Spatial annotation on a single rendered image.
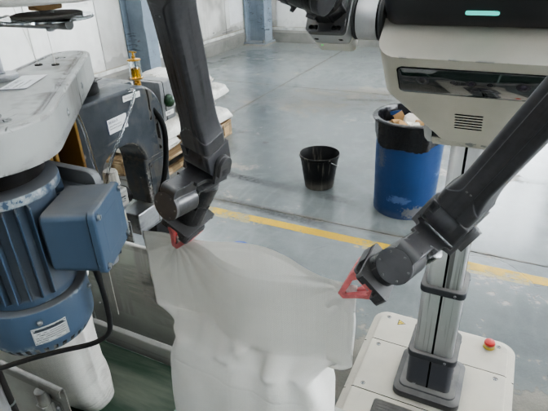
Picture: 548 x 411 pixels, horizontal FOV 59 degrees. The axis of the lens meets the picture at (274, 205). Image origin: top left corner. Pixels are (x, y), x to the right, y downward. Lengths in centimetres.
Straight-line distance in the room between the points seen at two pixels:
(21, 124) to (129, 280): 120
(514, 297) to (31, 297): 237
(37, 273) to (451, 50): 82
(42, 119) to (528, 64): 81
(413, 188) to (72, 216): 265
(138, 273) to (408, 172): 188
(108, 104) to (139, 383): 97
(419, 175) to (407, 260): 239
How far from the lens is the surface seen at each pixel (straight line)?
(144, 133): 109
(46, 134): 64
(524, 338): 250
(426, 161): 306
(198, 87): 77
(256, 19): 963
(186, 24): 71
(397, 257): 71
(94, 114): 98
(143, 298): 177
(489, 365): 194
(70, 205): 66
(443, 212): 75
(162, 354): 173
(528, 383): 231
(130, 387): 168
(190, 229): 97
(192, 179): 88
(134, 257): 167
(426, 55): 103
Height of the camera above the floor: 158
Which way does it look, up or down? 28 degrees down
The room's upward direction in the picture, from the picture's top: 2 degrees counter-clockwise
